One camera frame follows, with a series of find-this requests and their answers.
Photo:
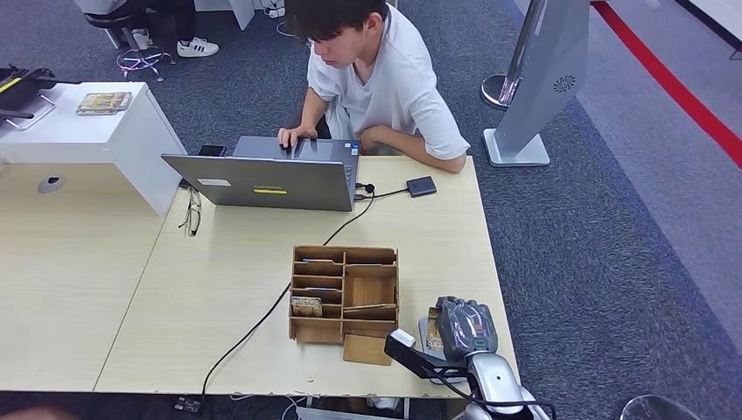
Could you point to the person's right forearm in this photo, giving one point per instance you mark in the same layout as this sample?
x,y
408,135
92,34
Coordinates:
x,y
313,110

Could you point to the wooden card organizer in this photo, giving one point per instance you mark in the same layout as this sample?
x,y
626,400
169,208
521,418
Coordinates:
x,y
307,333

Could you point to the eyeglasses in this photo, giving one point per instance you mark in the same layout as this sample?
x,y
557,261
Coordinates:
x,y
192,218

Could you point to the grey laptop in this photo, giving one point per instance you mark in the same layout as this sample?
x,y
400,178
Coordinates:
x,y
272,181

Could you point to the white furniture panel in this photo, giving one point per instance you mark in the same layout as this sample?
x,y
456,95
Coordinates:
x,y
240,11

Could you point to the white cabinet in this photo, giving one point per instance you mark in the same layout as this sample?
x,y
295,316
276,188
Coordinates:
x,y
87,133

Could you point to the grey card reader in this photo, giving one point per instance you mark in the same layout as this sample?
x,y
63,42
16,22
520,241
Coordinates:
x,y
422,339

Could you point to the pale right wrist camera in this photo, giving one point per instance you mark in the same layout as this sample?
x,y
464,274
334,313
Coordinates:
x,y
404,338

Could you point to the white storage box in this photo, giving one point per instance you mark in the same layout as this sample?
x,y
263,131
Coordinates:
x,y
348,414

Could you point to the chrome stanchion post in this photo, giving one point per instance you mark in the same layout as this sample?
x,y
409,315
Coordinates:
x,y
497,90

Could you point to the person's left forearm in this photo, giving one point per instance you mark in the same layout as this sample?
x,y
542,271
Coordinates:
x,y
417,149

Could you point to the person's right hand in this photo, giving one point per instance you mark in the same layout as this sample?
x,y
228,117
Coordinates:
x,y
297,134

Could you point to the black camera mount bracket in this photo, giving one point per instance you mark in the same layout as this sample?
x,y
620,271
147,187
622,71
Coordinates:
x,y
411,359

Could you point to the person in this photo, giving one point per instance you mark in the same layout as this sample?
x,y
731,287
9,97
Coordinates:
x,y
174,11
400,87

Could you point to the stack of gold cards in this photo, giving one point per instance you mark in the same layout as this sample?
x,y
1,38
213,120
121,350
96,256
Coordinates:
x,y
103,103

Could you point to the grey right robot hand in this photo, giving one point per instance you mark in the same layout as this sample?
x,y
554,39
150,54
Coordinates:
x,y
466,327

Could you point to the person's left hand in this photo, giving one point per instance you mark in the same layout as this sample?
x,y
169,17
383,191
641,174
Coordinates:
x,y
372,141

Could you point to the black phone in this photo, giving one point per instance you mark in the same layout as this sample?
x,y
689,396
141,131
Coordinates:
x,y
211,151

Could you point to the small black box device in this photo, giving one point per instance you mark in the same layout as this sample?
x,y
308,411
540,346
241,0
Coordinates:
x,y
421,186

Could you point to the white power strip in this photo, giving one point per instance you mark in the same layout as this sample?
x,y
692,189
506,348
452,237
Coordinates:
x,y
277,9

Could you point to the grey desk grommet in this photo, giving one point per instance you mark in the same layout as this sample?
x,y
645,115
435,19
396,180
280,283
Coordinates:
x,y
51,185

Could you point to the chrome stool base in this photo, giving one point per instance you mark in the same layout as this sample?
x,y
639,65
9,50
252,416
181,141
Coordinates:
x,y
139,60

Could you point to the grey kiosk stand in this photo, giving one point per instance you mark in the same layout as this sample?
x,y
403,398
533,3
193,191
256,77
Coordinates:
x,y
539,75

